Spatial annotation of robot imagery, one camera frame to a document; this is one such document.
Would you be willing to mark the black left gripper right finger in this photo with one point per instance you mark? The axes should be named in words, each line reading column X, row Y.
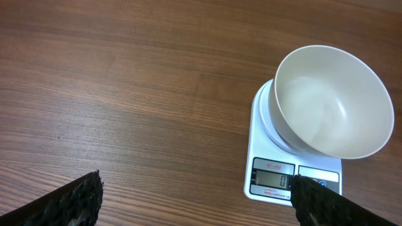
column 317, row 205

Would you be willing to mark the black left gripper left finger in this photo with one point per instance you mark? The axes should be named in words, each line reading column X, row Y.
column 76, row 203

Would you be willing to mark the white digital kitchen scale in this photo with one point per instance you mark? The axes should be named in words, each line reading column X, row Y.
column 272, row 163

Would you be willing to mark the white bowl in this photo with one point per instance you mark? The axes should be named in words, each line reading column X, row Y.
column 326, row 101

